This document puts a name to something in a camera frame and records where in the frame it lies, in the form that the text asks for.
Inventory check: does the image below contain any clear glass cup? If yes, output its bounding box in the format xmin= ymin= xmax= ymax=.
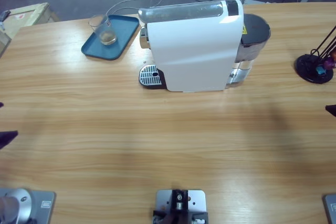
xmin=88 ymin=14 xmax=118 ymax=47

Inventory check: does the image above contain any silver coffee machine lever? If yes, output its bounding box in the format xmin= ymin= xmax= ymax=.
xmin=138 ymin=0 xmax=228 ymax=23

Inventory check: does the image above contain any purple coffee capsule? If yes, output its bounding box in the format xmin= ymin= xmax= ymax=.
xmin=323 ymin=58 xmax=336 ymax=70

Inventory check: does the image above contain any white capsule coffee machine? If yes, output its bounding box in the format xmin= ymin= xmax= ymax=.
xmin=138 ymin=0 xmax=245 ymax=94

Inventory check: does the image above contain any black capsule stand with rods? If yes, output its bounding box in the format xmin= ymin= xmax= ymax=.
xmin=293 ymin=24 xmax=336 ymax=85

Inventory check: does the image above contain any wooden crate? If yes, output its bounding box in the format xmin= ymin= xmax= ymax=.
xmin=0 ymin=2 xmax=60 ymax=59

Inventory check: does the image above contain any teal plastic tray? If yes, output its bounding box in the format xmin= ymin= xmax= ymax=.
xmin=80 ymin=14 xmax=140 ymax=61

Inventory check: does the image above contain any black drip tray silver grid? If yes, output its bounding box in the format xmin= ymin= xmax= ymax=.
xmin=138 ymin=63 xmax=167 ymax=90

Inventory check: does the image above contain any arm grey base plate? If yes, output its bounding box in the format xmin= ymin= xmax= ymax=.
xmin=322 ymin=194 xmax=336 ymax=224
xmin=0 ymin=187 xmax=57 ymax=224

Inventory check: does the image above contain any grey camera mount plate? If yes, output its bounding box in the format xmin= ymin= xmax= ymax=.
xmin=155 ymin=189 xmax=207 ymax=214

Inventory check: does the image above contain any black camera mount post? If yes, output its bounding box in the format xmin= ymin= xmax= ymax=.
xmin=152 ymin=189 xmax=210 ymax=224

